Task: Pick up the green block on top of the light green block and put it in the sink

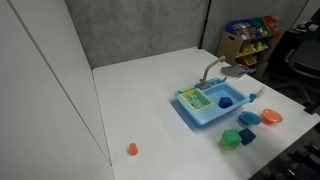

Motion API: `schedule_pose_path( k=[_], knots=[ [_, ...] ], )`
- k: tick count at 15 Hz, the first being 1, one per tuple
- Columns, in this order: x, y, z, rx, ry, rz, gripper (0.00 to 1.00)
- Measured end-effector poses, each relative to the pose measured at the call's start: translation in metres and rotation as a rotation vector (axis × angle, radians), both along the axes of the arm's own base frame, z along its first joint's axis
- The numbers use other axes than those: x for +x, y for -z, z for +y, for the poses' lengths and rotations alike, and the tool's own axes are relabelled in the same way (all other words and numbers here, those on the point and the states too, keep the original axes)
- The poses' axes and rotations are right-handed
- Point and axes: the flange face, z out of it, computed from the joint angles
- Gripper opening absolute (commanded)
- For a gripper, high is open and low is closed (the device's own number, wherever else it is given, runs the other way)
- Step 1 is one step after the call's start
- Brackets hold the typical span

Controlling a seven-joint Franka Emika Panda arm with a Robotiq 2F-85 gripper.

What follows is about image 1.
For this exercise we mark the light blue toy sink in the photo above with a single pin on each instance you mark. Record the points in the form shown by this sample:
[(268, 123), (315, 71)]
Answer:
[(219, 88)]

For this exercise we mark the blue block in sink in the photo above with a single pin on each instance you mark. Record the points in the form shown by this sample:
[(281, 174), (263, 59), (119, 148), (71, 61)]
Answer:
[(225, 102)]

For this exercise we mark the light green toy block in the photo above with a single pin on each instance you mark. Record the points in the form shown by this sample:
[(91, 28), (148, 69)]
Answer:
[(225, 147)]

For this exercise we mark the dark blue toy block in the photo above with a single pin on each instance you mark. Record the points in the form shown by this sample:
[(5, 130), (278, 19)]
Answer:
[(247, 136)]

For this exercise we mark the yellow-green dish rack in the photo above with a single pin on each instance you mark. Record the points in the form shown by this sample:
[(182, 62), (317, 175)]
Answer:
[(195, 99)]

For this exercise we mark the grey toy faucet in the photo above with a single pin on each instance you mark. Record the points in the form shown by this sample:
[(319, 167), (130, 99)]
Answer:
[(204, 84)]

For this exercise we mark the orange toy cup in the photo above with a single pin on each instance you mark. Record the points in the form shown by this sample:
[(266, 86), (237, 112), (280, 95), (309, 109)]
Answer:
[(133, 150)]

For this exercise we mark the grey metal mounting plate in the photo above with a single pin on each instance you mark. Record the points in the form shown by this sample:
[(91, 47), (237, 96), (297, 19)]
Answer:
[(236, 71)]

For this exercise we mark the blue toy plate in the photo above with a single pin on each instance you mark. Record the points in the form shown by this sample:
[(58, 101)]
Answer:
[(249, 118)]

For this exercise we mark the small blue cup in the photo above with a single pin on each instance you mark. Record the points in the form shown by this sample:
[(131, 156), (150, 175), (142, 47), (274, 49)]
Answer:
[(252, 97)]

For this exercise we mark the wooden toy storage shelf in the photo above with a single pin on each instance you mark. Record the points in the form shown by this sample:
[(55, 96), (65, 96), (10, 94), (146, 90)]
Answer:
[(250, 42)]

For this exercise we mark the orange toy plate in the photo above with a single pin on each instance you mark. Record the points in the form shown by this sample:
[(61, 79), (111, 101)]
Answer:
[(270, 116)]

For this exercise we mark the black office chair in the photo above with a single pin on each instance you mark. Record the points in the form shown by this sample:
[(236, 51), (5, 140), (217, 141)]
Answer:
[(295, 62)]

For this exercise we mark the black clamp equipment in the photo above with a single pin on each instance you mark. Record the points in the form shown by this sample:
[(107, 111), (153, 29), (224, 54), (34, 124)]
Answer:
[(300, 161)]

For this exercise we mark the black camera stand pole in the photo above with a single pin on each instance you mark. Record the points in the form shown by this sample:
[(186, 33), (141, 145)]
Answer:
[(200, 45)]

